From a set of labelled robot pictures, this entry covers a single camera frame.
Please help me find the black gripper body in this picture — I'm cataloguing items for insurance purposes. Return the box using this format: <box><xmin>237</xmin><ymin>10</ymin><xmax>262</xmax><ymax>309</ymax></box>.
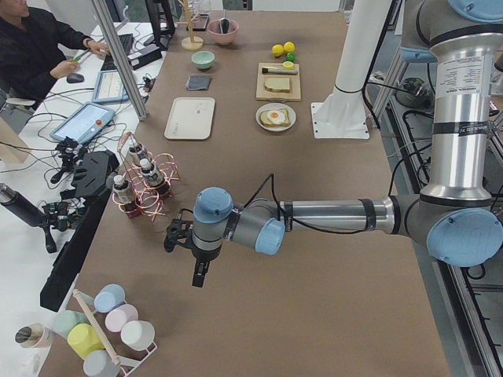
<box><xmin>163</xmin><ymin>209</ymin><xmax>194</xmax><ymax>252</ymax></box>

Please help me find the white round plate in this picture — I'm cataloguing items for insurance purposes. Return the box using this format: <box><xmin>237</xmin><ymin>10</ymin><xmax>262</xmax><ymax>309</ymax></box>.
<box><xmin>255</xmin><ymin>103</ymin><xmax>296</xmax><ymax>133</ymax></box>

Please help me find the bread slice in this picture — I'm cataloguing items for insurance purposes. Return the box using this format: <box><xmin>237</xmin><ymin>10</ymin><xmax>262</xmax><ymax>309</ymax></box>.
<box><xmin>259</xmin><ymin>108</ymin><xmax>290</xmax><ymax>127</ymax></box>
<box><xmin>264</xmin><ymin>77</ymin><xmax>292</xmax><ymax>93</ymax></box>

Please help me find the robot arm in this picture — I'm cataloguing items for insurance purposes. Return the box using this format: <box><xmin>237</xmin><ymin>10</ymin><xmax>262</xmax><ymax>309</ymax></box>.
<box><xmin>163</xmin><ymin>1</ymin><xmax>502</xmax><ymax>287</ymax></box>

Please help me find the cream rabbit tray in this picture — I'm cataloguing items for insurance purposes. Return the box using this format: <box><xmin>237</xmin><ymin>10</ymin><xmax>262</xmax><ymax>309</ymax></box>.
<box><xmin>164</xmin><ymin>97</ymin><xmax>215</xmax><ymax>141</ymax></box>

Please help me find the black tray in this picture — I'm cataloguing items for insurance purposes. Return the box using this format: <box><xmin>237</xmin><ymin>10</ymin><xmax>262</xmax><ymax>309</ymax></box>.
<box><xmin>191</xmin><ymin>13</ymin><xmax>210</xmax><ymax>31</ymax></box>

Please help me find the dark bottle white cap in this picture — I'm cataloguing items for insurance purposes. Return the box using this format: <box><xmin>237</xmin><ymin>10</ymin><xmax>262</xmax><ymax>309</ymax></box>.
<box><xmin>128</xmin><ymin>144</ymin><xmax>149</xmax><ymax>166</ymax></box>

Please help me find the light blue cup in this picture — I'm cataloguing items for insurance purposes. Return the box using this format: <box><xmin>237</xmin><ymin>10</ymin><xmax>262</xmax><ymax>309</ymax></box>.
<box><xmin>94</xmin><ymin>284</ymin><xmax>126</xmax><ymax>313</ymax></box>

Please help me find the white cup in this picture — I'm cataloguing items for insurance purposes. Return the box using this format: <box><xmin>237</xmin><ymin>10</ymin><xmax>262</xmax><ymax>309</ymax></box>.
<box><xmin>120</xmin><ymin>320</ymin><xmax>155</xmax><ymax>351</ymax></box>

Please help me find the pink cup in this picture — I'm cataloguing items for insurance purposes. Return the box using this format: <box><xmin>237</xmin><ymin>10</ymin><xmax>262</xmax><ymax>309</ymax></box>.
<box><xmin>105</xmin><ymin>303</ymin><xmax>138</xmax><ymax>333</ymax></box>

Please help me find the blue teach pendant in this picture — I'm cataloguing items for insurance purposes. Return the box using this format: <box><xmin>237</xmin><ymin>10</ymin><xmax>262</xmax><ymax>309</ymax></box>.
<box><xmin>92</xmin><ymin>70</ymin><xmax>128</xmax><ymax>104</ymax></box>
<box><xmin>50</xmin><ymin>102</ymin><xmax>115</xmax><ymax>145</ymax></box>

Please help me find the yellow cup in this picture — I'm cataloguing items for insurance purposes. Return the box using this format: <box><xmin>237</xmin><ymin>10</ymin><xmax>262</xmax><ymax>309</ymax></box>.
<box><xmin>67</xmin><ymin>323</ymin><xmax>105</xmax><ymax>360</ymax></box>

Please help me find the green cup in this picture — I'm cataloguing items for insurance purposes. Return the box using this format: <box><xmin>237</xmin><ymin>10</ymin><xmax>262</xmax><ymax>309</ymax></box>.
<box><xmin>52</xmin><ymin>309</ymin><xmax>89</xmax><ymax>339</ymax></box>

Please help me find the grey cup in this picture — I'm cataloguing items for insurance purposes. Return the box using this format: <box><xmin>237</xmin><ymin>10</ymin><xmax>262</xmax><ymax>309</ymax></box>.
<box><xmin>83</xmin><ymin>350</ymin><xmax>120</xmax><ymax>377</ymax></box>

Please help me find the grey folded cloth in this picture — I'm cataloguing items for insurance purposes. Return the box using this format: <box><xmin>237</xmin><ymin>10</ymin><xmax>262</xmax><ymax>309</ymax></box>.
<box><xmin>185</xmin><ymin>75</ymin><xmax>212</xmax><ymax>91</ymax></box>

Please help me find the fried egg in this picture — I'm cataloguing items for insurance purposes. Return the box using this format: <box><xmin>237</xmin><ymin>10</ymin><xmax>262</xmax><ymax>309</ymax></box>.
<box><xmin>263</xmin><ymin>110</ymin><xmax>287</xmax><ymax>126</ymax></box>

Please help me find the mint green bowl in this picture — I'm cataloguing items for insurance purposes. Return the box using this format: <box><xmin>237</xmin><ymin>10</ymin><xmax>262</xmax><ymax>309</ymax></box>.
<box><xmin>191</xmin><ymin>51</ymin><xmax>215</xmax><ymax>70</ymax></box>

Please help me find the wooden cutting board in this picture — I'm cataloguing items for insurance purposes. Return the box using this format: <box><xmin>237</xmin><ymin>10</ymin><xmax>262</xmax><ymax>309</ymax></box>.
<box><xmin>255</xmin><ymin>63</ymin><xmax>302</xmax><ymax>101</ymax></box>

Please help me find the steel black-tipped muddler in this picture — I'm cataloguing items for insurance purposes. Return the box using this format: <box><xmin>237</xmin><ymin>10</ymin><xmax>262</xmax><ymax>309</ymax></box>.
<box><xmin>261</xmin><ymin>67</ymin><xmax>299</xmax><ymax>75</ymax></box>

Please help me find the grey computer mouse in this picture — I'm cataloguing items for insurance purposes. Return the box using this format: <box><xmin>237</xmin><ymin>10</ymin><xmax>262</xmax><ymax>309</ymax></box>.
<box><xmin>66</xmin><ymin>73</ymin><xmax>85</xmax><ymax>84</ymax></box>

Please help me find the wooden mug tree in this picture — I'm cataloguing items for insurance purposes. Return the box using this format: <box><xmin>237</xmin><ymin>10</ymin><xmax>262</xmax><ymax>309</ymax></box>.
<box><xmin>178</xmin><ymin>0</ymin><xmax>204</xmax><ymax>51</ymax></box>

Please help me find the black keyboard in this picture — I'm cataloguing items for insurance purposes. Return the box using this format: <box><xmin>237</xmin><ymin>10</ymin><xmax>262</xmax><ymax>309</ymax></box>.
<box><xmin>100</xmin><ymin>33</ymin><xmax>135</xmax><ymax>71</ymax></box>

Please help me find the half lemon slice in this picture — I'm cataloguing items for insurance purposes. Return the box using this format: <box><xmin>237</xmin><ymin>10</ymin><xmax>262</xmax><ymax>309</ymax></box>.
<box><xmin>282</xmin><ymin>60</ymin><xmax>295</xmax><ymax>70</ymax></box>

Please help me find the yellow lemon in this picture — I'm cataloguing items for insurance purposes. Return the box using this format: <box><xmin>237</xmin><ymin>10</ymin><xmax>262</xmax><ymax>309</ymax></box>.
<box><xmin>283</xmin><ymin>41</ymin><xmax>296</xmax><ymax>53</ymax></box>
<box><xmin>271</xmin><ymin>44</ymin><xmax>285</xmax><ymax>57</ymax></box>

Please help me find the pink bowl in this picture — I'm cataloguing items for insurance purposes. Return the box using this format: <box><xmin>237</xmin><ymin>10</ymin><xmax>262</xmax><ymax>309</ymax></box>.
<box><xmin>207</xmin><ymin>18</ymin><xmax>240</xmax><ymax>46</ymax></box>

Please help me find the green lime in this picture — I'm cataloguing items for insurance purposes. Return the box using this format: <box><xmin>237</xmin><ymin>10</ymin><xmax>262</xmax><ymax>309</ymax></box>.
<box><xmin>285</xmin><ymin>52</ymin><xmax>296</xmax><ymax>63</ymax></box>

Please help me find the black monitor stand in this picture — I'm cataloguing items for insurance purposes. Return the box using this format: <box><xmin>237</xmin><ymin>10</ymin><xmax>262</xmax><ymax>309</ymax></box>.
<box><xmin>143</xmin><ymin>0</ymin><xmax>175</xmax><ymax>51</ymax></box>

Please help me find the copper wire bottle rack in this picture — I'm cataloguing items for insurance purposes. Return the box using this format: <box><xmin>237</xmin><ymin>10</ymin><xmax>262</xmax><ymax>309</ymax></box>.
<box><xmin>112</xmin><ymin>131</ymin><xmax>181</xmax><ymax>221</ymax></box>

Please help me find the black camera stand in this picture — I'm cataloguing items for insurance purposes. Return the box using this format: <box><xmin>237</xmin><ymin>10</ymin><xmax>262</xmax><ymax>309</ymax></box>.
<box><xmin>40</xmin><ymin>150</ymin><xmax>119</xmax><ymax>312</ymax></box>

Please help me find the white wire cup rack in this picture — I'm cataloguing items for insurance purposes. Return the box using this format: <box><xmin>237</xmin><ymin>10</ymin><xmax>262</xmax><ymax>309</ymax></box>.
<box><xmin>83</xmin><ymin>293</ymin><xmax>158</xmax><ymax>376</ymax></box>

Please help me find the wooden rack handle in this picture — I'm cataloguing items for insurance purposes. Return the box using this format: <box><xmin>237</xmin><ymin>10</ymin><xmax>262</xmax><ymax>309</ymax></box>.
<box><xmin>72</xmin><ymin>289</ymin><xmax>120</xmax><ymax>365</ymax></box>

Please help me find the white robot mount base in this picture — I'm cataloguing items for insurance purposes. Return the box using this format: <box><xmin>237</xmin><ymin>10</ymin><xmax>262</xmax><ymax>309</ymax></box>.
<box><xmin>311</xmin><ymin>0</ymin><xmax>392</xmax><ymax>140</ymax></box>

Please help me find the aluminium frame post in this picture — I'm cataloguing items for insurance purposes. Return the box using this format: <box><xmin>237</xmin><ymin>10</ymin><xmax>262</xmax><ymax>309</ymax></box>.
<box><xmin>90</xmin><ymin>0</ymin><xmax>148</xmax><ymax>121</ymax></box>

